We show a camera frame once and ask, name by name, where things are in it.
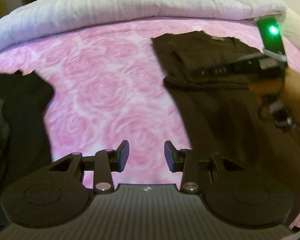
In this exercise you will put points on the dark brown garment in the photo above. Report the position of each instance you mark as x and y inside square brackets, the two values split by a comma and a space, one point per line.
[227, 130]

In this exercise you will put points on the pale grey quilt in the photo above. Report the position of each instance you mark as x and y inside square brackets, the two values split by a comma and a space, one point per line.
[115, 5]

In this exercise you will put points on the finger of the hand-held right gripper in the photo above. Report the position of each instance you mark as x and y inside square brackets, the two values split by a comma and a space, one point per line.
[230, 68]

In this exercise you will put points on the person's right hand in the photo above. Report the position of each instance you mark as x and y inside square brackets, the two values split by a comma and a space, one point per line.
[293, 92]

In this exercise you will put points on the black shirt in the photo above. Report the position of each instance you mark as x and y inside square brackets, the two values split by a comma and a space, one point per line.
[190, 52]

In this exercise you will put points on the pink rose-print blanket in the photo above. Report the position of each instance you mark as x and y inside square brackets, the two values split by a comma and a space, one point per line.
[110, 85]

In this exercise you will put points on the cream pillow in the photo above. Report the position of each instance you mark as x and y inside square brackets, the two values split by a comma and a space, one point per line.
[298, 30]

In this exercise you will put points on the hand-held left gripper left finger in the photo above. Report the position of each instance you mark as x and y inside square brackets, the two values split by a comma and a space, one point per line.
[123, 156]

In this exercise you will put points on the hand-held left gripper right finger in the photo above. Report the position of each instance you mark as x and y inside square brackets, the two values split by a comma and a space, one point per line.
[169, 156]

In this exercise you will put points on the black garment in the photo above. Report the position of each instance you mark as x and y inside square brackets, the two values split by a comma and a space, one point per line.
[25, 120]

